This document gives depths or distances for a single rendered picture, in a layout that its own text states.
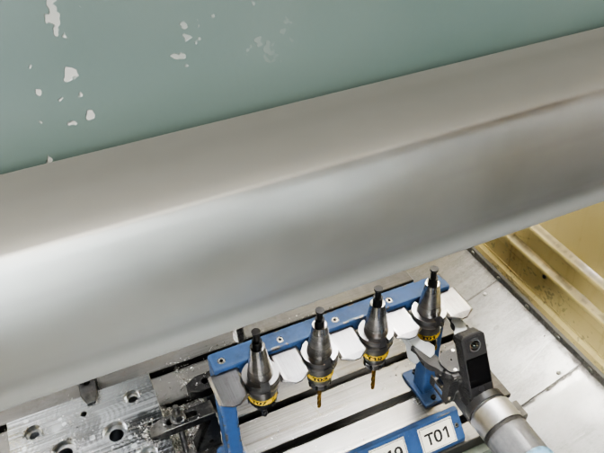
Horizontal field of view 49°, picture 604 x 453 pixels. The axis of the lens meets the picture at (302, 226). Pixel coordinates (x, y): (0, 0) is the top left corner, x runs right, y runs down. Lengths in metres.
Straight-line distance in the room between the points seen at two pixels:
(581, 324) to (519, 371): 0.19
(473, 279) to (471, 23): 1.72
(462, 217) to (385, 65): 0.04
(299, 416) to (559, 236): 0.72
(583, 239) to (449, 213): 1.42
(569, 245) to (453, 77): 1.46
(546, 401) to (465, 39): 1.54
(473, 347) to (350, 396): 0.44
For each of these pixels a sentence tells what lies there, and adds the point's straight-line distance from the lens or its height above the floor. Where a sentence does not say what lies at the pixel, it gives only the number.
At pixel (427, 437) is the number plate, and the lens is 1.40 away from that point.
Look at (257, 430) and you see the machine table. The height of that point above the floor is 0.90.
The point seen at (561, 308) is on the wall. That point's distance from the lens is 1.71.
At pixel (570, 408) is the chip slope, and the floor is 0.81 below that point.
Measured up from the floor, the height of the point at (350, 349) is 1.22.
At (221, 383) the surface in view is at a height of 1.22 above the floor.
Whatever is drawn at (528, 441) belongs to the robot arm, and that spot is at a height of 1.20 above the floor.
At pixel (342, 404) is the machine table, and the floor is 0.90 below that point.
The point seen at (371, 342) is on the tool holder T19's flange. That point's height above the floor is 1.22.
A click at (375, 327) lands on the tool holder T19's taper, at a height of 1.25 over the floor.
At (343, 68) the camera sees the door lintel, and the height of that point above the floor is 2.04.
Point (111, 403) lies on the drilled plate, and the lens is 1.45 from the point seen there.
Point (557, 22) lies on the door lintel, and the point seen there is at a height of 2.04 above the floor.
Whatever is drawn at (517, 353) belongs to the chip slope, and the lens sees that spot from 1.75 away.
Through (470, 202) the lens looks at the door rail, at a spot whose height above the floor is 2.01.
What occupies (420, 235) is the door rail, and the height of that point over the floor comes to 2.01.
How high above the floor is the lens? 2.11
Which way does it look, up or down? 39 degrees down
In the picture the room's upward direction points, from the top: 2 degrees counter-clockwise
